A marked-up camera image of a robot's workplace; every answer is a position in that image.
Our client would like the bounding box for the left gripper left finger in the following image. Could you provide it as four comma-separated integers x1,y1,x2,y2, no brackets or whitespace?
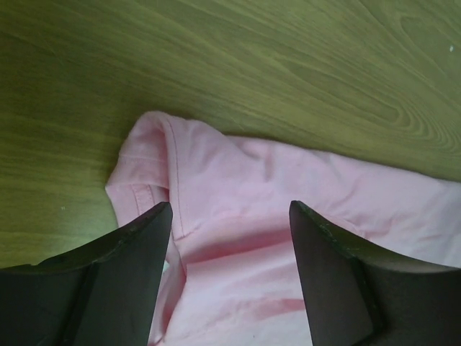
1,203,172,345

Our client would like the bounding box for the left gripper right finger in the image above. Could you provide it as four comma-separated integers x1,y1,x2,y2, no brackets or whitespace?
290,201,460,346

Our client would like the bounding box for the pink t shirt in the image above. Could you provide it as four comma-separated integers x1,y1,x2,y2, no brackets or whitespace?
106,112,460,345

